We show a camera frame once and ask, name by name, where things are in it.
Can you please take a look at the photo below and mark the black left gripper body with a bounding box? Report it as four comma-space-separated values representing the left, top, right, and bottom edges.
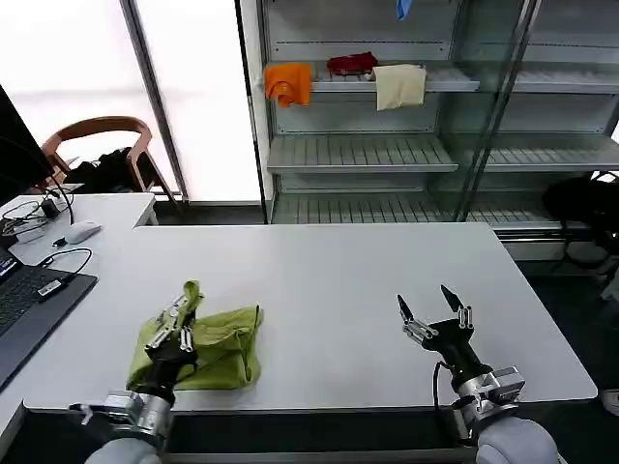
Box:
131, 336, 200, 401

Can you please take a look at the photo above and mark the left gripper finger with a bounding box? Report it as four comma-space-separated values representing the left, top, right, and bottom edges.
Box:
143, 295, 191, 350
177, 308, 197, 353

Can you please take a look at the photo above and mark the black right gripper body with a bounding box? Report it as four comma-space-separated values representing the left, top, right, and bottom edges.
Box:
422, 317, 493, 389

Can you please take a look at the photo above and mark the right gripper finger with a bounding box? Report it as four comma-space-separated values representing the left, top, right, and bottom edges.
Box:
397, 293, 438, 347
439, 283, 474, 330

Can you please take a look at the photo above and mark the green shirt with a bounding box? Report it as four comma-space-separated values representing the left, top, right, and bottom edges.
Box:
126, 278, 265, 392

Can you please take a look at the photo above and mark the black dongle with white label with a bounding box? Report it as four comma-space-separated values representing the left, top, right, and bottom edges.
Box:
37, 275, 78, 304

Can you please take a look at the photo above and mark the white computer mouse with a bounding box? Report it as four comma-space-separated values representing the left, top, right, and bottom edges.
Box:
64, 220, 103, 245

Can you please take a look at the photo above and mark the black laptop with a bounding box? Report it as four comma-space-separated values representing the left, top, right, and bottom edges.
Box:
0, 245, 100, 391

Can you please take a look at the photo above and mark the black clothing pile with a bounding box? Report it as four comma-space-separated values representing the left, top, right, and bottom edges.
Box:
67, 147, 141, 193

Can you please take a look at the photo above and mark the grey metal shelf with cloths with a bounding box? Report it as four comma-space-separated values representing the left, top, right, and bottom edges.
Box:
258, 0, 483, 226

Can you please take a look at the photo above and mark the empty grey metal shelf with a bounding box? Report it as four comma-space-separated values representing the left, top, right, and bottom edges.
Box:
434, 0, 619, 246

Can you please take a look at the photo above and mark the brown wooden chair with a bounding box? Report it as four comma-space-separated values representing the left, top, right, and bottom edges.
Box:
42, 115, 188, 214

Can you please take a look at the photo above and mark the black monitor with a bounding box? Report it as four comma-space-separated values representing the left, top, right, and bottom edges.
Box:
0, 84, 55, 207

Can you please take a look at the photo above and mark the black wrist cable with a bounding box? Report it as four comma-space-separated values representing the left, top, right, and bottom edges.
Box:
431, 360, 478, 449

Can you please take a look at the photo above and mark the thin black looped cable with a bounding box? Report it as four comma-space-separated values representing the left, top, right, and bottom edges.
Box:
36, 246, 94, 286

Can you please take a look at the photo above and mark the black arched cable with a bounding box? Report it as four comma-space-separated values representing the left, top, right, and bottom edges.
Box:
45, 186, 77, 227

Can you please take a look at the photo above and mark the tangled black cable bundle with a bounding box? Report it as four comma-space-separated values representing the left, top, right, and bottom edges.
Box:
0, 200, 54, 238

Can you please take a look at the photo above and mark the grey metal post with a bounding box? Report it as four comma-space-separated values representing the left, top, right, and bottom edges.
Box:
457, 0, 545, 223

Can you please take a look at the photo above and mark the dark window frame post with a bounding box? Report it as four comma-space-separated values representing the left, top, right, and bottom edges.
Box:
118, 0, 191, 202

